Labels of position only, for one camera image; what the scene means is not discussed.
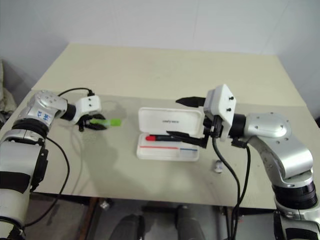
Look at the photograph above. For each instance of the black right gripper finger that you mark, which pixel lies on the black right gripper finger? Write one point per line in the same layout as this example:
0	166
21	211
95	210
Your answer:
185	138
192	101

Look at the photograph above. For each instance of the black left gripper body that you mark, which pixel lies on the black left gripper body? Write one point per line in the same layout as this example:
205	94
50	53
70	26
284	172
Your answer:
84	123

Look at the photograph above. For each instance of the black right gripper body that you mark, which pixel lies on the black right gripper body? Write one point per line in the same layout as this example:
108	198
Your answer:
213	127

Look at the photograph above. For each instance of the green marker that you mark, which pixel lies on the green marker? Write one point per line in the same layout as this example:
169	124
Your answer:
112	122

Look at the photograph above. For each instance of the black marker with red cap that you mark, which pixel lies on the black marker with red cap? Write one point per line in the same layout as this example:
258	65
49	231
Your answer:
155	137

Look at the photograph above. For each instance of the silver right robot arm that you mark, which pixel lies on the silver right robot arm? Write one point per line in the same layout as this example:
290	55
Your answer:
282	145

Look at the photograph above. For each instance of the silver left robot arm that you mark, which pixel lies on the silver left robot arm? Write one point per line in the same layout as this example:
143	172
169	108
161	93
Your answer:
15	160

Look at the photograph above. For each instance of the white plastic pencil case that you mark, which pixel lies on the white plastic pencil case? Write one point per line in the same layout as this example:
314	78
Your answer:
170	120

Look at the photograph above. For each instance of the small white grey cap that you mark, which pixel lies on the small white grey cap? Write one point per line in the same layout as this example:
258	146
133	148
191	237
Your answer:
218	167

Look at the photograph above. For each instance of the dark rounded shape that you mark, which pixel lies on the dark rounded shape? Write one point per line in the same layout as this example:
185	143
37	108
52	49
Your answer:
191	222

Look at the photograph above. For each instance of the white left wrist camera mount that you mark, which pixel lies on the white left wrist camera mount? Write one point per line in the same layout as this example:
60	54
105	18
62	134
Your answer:
88	103

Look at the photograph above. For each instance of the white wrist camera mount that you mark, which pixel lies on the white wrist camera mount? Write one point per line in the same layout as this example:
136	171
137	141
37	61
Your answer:
222	102
88	103

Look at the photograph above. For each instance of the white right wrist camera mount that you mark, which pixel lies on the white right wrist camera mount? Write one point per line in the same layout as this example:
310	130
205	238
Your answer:
222	102

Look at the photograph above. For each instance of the small white table bracket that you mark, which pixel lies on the small white table bracket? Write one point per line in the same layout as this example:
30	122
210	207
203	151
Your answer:
105	205

